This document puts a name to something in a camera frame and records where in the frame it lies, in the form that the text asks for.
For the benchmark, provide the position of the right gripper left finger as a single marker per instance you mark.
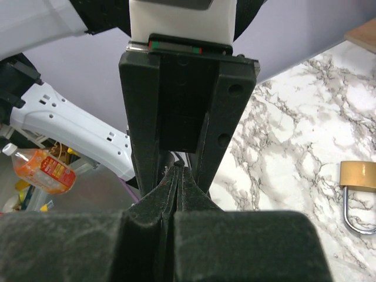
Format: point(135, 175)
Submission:
point(124, 245)

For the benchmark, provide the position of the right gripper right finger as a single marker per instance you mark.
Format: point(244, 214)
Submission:
point(211, 244)

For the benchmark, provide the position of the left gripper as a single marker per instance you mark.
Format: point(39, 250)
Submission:
point(172, 88)

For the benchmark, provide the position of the brass padlock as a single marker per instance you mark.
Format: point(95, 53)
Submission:
point(356, 176)

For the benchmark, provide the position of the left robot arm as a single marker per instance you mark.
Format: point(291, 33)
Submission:
point(28, 103)

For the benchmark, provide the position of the orange drink bottle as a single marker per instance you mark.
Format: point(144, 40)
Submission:
point(40, 169)

